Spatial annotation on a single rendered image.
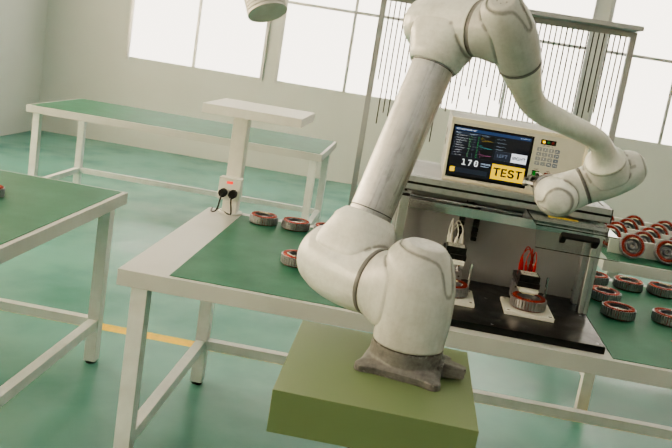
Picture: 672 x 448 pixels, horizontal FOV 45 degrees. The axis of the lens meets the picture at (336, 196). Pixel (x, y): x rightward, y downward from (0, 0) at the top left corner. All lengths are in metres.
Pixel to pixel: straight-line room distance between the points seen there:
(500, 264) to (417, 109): 1.10
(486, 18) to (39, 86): 8.38
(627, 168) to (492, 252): 0.76
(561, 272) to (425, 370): 1.22
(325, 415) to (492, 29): 0.87
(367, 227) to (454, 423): 0.46
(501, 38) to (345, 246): 0.56
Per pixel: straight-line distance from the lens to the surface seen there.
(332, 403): 1.56
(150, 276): 2.43
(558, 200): 2.15
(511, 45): 1.81
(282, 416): 1.59
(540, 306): 2.56
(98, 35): 9.60
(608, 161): 2.17
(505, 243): 2.80
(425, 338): 1.68
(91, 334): 3.62
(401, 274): 1.64
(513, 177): 2.64
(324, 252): 1.78
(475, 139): 2.62
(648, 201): 9.31
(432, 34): 1.87
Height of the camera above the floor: 1.48
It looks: 10 degrees down
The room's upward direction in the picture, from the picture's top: 9 degrees clockwise
